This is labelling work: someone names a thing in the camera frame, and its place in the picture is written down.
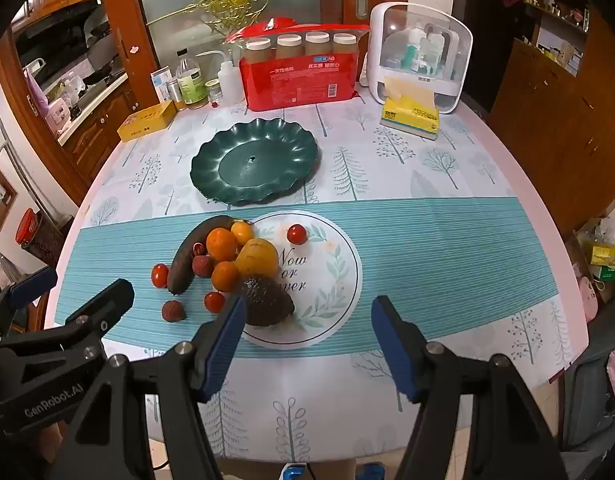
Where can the wooden shelf with small items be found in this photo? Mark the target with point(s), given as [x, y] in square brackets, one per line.
[557, 25]

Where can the dark brown avocado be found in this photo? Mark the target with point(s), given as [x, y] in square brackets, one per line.
[267, 302]

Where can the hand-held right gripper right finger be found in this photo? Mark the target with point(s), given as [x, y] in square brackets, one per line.
[395, 352]

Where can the white squeeze bottle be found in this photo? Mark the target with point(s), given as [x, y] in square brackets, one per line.
[231, 82]

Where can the grey chair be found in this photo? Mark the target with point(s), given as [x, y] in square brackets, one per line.
[587, 395]

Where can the silver metal can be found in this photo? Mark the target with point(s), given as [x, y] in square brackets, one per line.
[176, 95]

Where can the red strawberry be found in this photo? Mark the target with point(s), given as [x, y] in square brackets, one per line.
[202, 265]

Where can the white cosmetics storage box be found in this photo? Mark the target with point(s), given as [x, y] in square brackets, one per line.
[422, 45]

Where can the dark green scalloped plate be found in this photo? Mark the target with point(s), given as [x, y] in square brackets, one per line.
[267, 160]

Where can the small orange mandarin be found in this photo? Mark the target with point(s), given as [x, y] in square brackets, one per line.
[242, 232]

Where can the yellow green cardboard box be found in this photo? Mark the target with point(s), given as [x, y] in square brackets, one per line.
[605, 260]

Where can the small glass jar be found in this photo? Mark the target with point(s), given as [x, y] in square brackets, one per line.
[214, 92]

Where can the red paper cup package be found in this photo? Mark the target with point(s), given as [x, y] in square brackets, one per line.
[297, 82]

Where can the red cherry tomato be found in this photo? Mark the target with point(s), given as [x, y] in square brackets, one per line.
[214, 301]
[160, 276]
[297, 234]

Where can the blue and white carton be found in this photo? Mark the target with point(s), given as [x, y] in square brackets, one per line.
[160, 82]

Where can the red lychee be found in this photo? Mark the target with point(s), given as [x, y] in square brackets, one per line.
[173, 311]

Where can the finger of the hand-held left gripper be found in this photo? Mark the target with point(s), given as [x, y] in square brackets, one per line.
[109, 302]
[34, 285]

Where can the red bin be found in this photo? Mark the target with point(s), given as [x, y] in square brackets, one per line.
[27, 227]

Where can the overripe brown banana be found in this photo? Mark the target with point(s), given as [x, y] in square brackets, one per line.
[185, 260]

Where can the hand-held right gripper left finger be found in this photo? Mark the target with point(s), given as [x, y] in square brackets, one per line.
[226, 347]

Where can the large yellow citrus fruit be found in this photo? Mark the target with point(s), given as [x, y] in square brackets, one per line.
[257, 257]

